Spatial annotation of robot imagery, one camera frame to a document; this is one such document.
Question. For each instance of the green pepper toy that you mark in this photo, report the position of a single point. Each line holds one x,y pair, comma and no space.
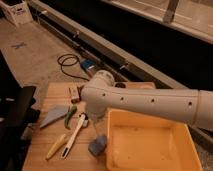
68,116

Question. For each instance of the yellow plastic bin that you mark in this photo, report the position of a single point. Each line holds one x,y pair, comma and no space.
139,142

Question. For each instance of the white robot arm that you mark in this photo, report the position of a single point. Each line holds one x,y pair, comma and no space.
190,106

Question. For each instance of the black chair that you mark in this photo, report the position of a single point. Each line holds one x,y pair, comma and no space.
16,112

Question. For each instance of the yellow banana toy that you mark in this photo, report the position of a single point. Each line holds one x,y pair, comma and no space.
56,146

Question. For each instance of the grey blue cloth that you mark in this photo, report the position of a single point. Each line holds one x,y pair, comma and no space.
55,113

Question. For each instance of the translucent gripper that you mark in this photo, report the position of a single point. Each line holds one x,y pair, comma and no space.
100,126

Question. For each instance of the white handled brush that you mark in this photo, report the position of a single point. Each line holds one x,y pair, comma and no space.
83,118

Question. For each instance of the white crate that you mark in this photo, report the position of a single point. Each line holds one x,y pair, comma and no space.
17,14

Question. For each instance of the blue power box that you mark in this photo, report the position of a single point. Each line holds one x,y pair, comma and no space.
89,67

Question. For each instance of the brown round object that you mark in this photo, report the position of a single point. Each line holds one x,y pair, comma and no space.
80,88

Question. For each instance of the blue sponge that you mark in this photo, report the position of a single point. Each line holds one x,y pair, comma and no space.
98,145

